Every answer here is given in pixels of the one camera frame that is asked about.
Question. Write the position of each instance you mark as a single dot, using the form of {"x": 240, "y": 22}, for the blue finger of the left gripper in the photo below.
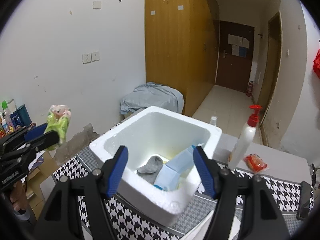
{"x": 42, "y": 142}
{"x": 35, "y": 132}

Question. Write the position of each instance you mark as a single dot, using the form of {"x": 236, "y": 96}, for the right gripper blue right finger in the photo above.
{"x": 221, "y": 184}

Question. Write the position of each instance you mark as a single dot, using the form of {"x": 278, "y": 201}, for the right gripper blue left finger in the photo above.
{"x": 100, "y": 185}

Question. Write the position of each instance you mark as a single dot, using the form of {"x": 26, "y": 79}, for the green plastic snack bag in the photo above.
{"x": 58, "y": 120}

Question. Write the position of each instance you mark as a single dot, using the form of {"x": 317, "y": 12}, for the person's left hand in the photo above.
{"x": 18, "y": 197}

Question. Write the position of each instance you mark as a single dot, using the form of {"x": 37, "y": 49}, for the blue box on shelf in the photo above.
{"x": 20, "y": 117}

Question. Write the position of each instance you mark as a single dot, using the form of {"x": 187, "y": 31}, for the green cap spray bottle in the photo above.
{"x": 7, "y": 116}

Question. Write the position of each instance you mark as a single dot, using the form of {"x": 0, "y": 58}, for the red snack packet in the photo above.
{"x": 255, "y": 163}

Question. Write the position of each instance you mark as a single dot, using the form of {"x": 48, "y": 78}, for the white red pump bottle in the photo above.
{"x": 245, "y": 138}

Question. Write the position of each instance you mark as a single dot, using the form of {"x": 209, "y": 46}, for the cardboard boxes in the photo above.
{"x": 44, "y": 172}

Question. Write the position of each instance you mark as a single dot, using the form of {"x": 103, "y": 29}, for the grey sock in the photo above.
{"x": 151, "y": 169}

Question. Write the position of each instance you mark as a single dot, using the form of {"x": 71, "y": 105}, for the light blue tissue pack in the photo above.
{"x": 169, "y": 175}

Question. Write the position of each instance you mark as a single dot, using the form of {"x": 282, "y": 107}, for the white styrofoam box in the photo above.
{"x": 155, "y": 131}

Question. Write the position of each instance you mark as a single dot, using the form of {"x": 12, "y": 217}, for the clear plastic bottle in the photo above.
{"x": 213, "y": 120}

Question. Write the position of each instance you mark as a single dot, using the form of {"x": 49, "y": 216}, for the black smartphone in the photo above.
{"x": 304, "y": 201}

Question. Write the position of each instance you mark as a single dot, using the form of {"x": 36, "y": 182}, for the red fire extinguisher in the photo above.
{"x": 250, "y": 89}

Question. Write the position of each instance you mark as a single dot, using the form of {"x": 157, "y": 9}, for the grey cloth pile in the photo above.
{"x": 152, "y": 94}

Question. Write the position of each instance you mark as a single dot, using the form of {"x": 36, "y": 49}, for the dark brown door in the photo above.
{"x": 235, "y": 55}

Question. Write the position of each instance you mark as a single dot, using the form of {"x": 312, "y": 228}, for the red hanging bag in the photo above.
{"x": 316, "y": 64}

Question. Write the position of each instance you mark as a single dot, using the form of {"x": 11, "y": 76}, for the wooden wardrobe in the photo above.
{"x": 181, "y": 47}

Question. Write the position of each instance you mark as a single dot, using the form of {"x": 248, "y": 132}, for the wall socket plate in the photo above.
{"x": 86, "y": 58}

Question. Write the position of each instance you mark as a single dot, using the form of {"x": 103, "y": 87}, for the wall switch plate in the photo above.
{"x": 95, "y": 56}

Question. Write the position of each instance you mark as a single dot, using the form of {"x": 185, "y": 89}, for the upper wall plate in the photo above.
{"x": 97, "y": 5}

